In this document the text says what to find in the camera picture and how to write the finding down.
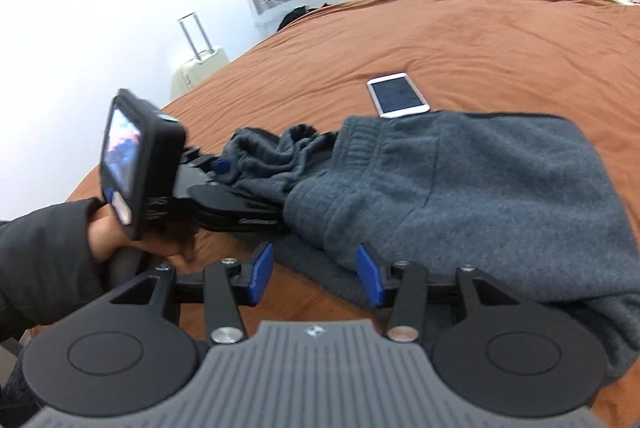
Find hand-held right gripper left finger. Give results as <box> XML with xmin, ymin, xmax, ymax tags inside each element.
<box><xmin>102</xmin><ymin>242</ymin><xmax>276</xmax><ymax>345</ymax></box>

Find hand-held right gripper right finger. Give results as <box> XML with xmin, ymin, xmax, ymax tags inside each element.
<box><xmin>355</xmin><ymin>242</ymin><xmax>531</xmax><ymax>344</ymax></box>

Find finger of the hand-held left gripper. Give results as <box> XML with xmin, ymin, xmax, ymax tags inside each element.
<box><xmin>182</xmin><ymin>147</ymin><xmax>232</xmax><ymax>183</ymax></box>

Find grey pants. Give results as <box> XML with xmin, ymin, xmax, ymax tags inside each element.
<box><xmin>220</xmin><ymin>110</ymin><xmax>640</xmax><ymax>396</ymax></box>

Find person's left forearm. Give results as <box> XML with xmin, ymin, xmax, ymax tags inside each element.
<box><xmin>0</xmin><ymin>198</ymin><xmax>113</xmax><ymax>344</ymax></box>

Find person's left hand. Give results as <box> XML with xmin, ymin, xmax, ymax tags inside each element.
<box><xmin>89</xmin><ymin>212</ymin><xmax>197</xmax><ymax>279</ymax></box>

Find cream suitcase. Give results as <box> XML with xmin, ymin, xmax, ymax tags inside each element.
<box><xmin>169</xmin><ymin>10</ymin><xmax>232</xmax><ymax>101</ymax></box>

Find black jacket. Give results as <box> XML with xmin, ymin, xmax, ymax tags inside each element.
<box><xmin>276</xmin><ymin>5</ymin><xmax>318</xmax><ymax>30</ymax></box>

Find white smartphone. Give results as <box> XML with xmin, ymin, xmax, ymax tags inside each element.
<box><xmin>366</xmin><ymin>72</ymin><xmax>431</xmax><ymax>119</ymax></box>

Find person's leg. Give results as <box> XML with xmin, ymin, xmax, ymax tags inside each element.
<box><xmin>0</xmin><ymin>350</ymin><xmax>48</xmax><ymax>416</ymax></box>

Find brown bed blanket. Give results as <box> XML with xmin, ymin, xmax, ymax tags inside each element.
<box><xmin>65</xmin><ymin>0</ymin><xmax>640</xmax><ymax>428</ymax></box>

